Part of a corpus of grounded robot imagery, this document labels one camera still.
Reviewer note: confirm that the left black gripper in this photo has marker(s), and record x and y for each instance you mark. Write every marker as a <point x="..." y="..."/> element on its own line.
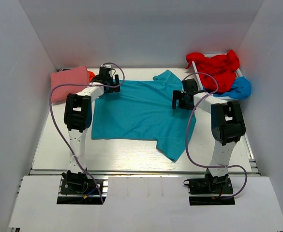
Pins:
<point x="112" y="83"/>

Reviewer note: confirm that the folded orange t-shirt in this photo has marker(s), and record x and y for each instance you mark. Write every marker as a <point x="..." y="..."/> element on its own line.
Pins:
<point x="91" y="75"/>

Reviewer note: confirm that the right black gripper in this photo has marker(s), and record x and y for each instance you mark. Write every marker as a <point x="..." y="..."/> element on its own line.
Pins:
<point x="180" y="98"/>

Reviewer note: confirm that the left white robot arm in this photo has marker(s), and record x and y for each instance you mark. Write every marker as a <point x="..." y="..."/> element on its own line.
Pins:
<point x="78" y="113"/>

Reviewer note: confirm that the teal t-shirt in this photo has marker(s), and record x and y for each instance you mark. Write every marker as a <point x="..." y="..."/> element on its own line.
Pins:
<point x="142" y="110"/>

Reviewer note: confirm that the blue crumpled t-shirt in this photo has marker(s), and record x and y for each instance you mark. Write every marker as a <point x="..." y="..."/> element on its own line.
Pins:
<point x="240" y="88"/>

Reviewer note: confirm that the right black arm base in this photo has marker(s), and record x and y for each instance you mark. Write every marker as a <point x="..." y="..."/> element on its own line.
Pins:
<point x="209" y="190"/>

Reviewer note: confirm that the folded pink t-shirt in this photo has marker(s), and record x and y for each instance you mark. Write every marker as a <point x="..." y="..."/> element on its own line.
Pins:
<point x="76" y="78"/>

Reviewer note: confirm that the white plastic basket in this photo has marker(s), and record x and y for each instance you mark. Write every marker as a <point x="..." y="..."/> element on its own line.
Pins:
<point x="197" y="76"/>

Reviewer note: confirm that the aluminium table rail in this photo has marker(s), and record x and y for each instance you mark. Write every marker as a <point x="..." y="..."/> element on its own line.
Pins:
<point x="59" y="172"/>

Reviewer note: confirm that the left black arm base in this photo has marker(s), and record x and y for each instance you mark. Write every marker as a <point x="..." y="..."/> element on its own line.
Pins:
<point x="80" y="189"/>

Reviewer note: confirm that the red crumpled t-shirt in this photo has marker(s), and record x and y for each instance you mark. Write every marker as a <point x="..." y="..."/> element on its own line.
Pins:
<point x="216" y="72"/>

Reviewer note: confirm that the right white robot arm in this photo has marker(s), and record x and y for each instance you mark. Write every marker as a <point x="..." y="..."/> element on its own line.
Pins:
<point x="227" y="124"/>

